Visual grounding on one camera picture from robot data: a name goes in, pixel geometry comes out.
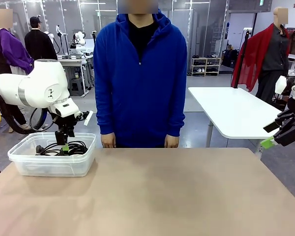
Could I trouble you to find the black USB cable grey strap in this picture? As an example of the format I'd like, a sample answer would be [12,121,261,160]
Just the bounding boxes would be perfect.
[48,140,89,156]

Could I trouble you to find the left arm black hose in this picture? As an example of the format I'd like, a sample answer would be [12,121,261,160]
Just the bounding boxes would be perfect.
[0,92,49,135]

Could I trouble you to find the grey step stool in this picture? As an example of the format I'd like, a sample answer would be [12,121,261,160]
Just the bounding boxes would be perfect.
[68,77,86,97]

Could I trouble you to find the white side table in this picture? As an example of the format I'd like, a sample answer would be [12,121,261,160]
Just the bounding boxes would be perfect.
[188,86,286,154]

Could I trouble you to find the person's right hand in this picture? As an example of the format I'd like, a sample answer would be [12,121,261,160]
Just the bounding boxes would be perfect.
[100,134,117,148]

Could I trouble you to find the mannequin purple shirt grey trousers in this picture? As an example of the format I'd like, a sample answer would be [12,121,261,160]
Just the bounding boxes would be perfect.
[0,9,49,133]

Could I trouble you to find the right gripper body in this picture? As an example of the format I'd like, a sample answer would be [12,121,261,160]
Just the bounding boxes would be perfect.
[272,97,295,148]

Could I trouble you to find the blue sleeved right forearm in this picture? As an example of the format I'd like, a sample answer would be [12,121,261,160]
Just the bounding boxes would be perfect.
[95,93,117,136]

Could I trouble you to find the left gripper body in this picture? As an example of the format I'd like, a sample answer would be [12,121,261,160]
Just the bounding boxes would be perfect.
[51,115,77,132]

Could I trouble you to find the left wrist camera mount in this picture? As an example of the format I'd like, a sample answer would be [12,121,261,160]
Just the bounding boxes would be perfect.
[75,110,94,127]

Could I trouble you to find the wooden shoe rack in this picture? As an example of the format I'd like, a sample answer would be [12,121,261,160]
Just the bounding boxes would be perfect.
[191,57,222,77]

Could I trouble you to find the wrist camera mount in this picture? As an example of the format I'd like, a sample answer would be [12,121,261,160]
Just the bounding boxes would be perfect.
[75,110,94,127]
[274,75,295,100]

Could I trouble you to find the person's left hand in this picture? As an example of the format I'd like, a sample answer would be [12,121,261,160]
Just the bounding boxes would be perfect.
[164,134,180,148]

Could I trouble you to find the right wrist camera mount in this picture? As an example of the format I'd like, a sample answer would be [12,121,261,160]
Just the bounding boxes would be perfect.
[274,75,295,100]

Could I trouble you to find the mannequin with red shawl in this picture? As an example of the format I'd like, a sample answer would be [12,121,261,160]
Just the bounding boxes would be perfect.
[231,6,292,104]

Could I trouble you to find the person in blue hoodie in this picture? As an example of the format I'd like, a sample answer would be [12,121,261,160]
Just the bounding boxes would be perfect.
[93,0,188,148]

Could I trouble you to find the man black jacket cap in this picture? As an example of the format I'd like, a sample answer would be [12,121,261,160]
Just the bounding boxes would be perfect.
[24,16,59,61]

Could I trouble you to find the clear plastic storage container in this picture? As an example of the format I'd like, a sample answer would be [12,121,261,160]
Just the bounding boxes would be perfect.
[7,132,97,177]

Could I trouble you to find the grey workbench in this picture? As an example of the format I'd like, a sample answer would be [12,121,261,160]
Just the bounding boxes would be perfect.
[58,53,95,98]

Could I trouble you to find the blue sleeved left forearm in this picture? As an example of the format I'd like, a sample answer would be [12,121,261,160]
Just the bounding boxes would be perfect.
[166,93,187,136]

